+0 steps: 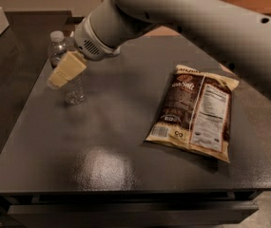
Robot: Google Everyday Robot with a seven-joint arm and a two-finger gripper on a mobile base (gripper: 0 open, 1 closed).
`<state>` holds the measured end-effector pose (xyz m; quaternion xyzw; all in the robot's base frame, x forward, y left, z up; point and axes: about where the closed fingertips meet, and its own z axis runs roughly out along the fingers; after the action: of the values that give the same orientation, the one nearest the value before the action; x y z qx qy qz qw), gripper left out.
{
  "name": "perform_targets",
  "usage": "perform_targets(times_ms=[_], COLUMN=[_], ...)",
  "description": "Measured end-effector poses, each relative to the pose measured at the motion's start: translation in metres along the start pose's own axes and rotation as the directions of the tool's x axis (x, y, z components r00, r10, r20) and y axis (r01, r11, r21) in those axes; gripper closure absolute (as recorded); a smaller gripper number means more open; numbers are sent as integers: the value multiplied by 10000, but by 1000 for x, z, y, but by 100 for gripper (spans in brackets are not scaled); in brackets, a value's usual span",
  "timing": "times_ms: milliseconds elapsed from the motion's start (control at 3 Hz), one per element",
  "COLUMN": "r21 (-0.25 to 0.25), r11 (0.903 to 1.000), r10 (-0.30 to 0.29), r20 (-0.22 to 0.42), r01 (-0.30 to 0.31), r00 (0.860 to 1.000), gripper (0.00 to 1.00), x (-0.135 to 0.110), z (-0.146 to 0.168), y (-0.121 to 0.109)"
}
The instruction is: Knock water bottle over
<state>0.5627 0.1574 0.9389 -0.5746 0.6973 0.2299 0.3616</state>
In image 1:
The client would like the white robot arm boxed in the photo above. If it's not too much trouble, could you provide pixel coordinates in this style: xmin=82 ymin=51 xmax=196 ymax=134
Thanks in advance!
xmin=74 ymin=0 xmax=271 ymax=101

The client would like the clear bottle with dark label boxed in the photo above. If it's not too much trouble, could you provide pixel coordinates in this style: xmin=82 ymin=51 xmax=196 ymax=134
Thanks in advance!
xmin=48 ymin=30 xmax=87 ymax=105

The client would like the yellow taped gripper finger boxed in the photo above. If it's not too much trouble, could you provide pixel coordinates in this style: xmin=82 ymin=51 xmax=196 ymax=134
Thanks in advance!
xmin=47 ymin=51 xmax=87 ymax=90

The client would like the brown sea salt chip bag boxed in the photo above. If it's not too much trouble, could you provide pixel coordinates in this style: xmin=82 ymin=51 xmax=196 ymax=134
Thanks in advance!
xmin=146 ymin=65 xmax=239 ymax=162

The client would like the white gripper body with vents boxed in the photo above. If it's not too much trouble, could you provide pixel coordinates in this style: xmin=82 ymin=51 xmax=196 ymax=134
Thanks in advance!
xmin=74 ymin=16 xmax=121 ymax=61

